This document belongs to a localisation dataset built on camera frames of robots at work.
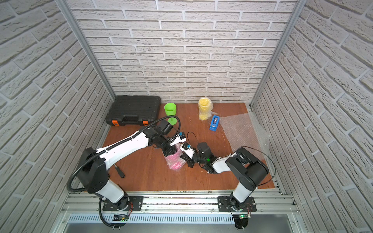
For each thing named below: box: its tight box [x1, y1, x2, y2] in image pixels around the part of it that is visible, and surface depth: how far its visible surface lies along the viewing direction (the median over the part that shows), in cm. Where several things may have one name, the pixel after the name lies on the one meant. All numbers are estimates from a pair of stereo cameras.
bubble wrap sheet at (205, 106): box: [198, 97, 219, 121], surface depth 102 cm
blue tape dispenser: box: [209, 115, 221, 132], surface depth 105 cm
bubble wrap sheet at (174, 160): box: [164, 143, 187, 171], surface depth 84 cm
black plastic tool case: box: [105, 95, 162, 127], surface depth 111 cm
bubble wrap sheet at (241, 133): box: [219, 113, 267, 162], surface depth 105 cm
